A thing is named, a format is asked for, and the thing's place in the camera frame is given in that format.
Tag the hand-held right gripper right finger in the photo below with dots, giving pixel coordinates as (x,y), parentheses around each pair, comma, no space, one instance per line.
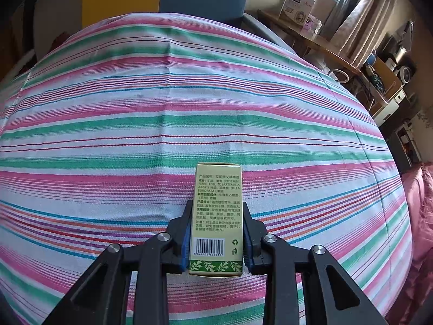
(248,243)

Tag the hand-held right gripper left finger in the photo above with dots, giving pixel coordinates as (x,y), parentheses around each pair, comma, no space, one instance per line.
(185,240)

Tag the small green box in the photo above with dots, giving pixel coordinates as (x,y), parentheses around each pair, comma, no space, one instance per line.
(216,210)

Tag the white plastic container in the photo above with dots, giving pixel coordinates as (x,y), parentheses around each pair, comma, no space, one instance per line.
(324,64)

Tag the white side cabinet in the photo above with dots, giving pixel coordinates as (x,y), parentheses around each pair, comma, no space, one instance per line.
(389,108)

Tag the brown cardboard box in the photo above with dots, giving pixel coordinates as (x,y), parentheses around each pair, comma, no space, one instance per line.
(385,78)

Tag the wooden side desk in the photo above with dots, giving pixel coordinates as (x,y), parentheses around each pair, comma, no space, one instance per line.
(291,28)

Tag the pink small container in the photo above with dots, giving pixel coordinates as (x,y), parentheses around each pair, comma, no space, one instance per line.
(313,25)

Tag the black speaker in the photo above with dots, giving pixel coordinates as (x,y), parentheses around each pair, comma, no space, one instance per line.
(402,64)

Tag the white cardboard box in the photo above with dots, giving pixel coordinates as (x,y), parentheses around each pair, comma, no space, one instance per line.
(297,5)

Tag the patterned curtain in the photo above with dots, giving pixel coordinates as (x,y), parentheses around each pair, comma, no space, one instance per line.
(365,20)

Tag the wooden wardrobe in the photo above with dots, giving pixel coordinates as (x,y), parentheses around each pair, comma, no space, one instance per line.
(13,47)

